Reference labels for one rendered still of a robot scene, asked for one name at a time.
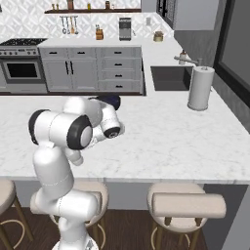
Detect grey wall cupboard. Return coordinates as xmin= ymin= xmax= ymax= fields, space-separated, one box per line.
xmin=155 ymin=0 xmax=222 ymax=31

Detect steel range with hob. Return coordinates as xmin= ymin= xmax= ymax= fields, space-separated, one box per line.
xmin=0 ymin=37 xmax=49 ymax=95

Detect tan jar with lid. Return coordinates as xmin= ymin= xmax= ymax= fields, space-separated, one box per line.
xmin=152 ymin=30 xmax=165 ymax=43

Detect dark framed window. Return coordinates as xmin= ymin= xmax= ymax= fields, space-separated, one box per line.
xmin=212 ymin=0 xmax=250 ymax=109

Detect grey sink tap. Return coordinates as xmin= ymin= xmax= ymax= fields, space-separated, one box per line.
xmin=173 ymin=55 xmax=203 ymax=67

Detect white soap dispenser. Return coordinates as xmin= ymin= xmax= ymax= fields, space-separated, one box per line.
xmin=179 ymin=49 xmax=188 ymax=65

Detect beige round bar stool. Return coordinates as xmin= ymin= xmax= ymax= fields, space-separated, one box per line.
xmin=0 ymin=178 xmax=34 ymax=250
xmin=146 ymin=182 xmax=228 ymax=250
xmin=29 ymin=180 xmax=110 ymax=250

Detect rail with hanging tools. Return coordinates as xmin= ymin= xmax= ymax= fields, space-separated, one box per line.
xmin=59 ymin=15 xmax=80 ymax=36

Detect dark sink basin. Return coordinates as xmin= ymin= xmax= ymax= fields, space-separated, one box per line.
xmin=149 ymin=65 xmax=194 ymax=92

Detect grey cupboard run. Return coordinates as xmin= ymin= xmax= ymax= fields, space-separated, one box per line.
xmin=38 ymin=45 xmax=146 ymax=96

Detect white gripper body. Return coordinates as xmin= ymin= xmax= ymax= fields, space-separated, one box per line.
xmin=65 ymin=146 xmax=85 ymax=167

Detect white paper towel roll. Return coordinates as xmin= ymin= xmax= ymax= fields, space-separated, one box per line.
xmin=187 ymin=64 xmax=216 ymax=112

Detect dark wooden wall shelf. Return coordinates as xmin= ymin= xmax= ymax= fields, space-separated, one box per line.
xmin=44 ymin=8 xmax=143 ymax=15

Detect wooden knife block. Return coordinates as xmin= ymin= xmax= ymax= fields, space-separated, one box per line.
xmin=95 ymin=23 xmax=104 ymax=41

